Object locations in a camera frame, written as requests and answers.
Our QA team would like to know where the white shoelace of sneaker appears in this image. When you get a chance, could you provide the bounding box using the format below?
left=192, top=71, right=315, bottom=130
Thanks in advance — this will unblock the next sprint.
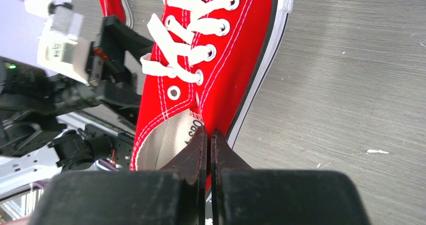
left=140, top=0, right=240, bottom=85

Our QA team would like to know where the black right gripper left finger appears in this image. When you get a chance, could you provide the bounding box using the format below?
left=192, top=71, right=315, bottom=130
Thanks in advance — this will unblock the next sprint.
left=160, top=126, right=208, bottom=224

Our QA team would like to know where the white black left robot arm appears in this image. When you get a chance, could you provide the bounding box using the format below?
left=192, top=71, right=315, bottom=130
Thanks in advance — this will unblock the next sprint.
left=1, top=16, right=153, bottom=199

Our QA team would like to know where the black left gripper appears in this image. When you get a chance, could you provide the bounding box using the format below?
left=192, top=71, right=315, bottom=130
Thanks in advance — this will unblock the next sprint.
left=86, top=15, right=154, bottom=125

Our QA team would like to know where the red canvas sneaker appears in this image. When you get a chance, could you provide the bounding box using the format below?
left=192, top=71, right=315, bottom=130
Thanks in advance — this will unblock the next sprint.
left=99, top=0, right=134, bottom=29
left=130, top=0, right=296, bottom=197

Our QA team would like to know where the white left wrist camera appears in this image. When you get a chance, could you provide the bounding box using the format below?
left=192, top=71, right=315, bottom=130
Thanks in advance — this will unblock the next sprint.
left=24, top=0, right=90, bottom=85

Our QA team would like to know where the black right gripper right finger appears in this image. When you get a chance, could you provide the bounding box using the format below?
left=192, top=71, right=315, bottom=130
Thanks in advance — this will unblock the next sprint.
left=210, top=130, right=253, bottom=224

